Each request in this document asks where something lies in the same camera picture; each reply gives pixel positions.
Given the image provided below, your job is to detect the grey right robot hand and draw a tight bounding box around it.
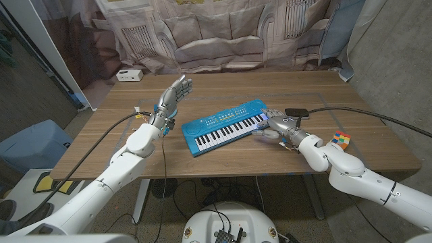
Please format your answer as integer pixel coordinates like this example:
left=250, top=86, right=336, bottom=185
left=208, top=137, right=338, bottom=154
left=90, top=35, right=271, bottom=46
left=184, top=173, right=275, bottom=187
left=251, top=108, right=311, bottom=147

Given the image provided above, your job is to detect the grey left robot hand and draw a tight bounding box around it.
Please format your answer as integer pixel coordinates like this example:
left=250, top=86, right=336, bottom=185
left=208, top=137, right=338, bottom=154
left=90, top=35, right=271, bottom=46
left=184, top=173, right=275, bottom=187
left=148, top=74, right=194, bottom=132

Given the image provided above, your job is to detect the blue toy piano keyboard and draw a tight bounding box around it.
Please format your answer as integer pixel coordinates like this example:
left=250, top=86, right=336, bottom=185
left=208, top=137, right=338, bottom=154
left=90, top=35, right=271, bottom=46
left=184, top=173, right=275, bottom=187
left=180, top=98, right=277, bottom=158

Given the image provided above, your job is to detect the black eraser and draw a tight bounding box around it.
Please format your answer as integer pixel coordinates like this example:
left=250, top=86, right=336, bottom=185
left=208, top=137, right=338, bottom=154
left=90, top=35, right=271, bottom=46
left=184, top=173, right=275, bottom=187
left=284, top=107, right=311, bottom=121

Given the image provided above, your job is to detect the multicoloured puzzle cube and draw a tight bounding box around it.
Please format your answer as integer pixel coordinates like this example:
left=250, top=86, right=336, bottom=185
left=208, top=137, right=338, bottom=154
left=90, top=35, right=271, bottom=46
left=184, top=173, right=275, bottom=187
left=330, top=130, right=351, bottom=151

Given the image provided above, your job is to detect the white power strip box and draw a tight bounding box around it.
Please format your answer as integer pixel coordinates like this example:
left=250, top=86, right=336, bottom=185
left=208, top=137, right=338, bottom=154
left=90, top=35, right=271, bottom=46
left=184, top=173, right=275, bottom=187
left=115, top=69, right=144, bottom=82

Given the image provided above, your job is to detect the printed sofa backdrop cloth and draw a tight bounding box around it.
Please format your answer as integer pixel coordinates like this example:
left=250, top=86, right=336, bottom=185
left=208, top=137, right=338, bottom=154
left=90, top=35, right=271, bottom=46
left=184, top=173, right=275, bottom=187
left=32, top=0, right=368, bottom=109

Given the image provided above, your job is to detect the grey table leg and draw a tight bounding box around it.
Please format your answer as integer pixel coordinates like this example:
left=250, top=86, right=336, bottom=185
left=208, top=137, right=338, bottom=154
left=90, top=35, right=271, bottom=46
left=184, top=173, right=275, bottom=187
left=302, top=174, right=325, bottom=221

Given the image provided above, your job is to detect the round black floor fan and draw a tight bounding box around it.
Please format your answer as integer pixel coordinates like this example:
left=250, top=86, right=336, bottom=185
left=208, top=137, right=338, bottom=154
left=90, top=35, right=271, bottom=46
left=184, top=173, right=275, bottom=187
left=151, top=178, right=178, bottom=199

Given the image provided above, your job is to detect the white table leg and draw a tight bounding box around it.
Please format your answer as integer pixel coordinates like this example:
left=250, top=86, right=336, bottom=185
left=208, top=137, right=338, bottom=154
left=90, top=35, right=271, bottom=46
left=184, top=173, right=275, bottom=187
left=132, top=178, right=151, bottom=222

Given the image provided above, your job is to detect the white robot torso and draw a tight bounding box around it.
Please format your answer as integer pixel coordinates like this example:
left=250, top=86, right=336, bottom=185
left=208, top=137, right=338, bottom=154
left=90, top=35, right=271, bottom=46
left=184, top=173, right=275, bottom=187
left=182, top=201, right=280, bottom=243

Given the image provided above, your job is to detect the pale grey curtain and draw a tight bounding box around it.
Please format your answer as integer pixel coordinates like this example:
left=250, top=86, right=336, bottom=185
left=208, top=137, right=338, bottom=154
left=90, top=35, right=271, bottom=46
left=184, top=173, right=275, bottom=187
left=337, top=0, right=389, bottom=82

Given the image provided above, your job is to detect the blue plastic bin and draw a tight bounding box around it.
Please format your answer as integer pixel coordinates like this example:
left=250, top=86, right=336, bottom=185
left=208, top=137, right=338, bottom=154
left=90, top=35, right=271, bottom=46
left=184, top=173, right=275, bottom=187
left=0, top=119, right=74, bottom=175

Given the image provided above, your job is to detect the yellow and black floor mat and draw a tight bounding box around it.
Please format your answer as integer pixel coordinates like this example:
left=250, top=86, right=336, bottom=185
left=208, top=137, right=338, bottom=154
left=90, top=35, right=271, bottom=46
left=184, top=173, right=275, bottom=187
left=32, top=171, right=85, bottom=195

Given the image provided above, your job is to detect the thin black left wrist cable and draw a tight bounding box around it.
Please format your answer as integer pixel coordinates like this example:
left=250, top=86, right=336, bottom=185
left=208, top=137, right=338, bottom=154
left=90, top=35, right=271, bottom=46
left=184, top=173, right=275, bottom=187
left=148, top=134, right=168, bottom=243

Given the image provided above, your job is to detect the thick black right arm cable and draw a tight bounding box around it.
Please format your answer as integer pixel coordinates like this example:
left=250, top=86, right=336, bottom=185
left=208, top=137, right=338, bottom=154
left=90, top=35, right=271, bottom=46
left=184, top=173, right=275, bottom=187
left=295, top=106, right=432, bottom=138

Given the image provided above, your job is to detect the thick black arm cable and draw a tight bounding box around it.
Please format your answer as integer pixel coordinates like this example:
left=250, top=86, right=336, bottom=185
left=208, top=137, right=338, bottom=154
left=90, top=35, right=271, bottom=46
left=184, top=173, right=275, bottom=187
left=16, top=111, right=152, bottom=224
left=295, top=106, right=432, bottom=138

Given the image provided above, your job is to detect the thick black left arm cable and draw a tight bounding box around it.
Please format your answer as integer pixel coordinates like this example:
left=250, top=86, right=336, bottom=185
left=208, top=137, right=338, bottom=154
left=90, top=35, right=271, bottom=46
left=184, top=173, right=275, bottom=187
left=16, top=111, right=152, bottom=224

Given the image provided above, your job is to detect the white wall panel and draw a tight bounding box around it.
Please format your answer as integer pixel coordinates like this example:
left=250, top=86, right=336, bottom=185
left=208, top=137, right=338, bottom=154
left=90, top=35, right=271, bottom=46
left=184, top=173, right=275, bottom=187
left=0, top=0, right=99, bottom=112

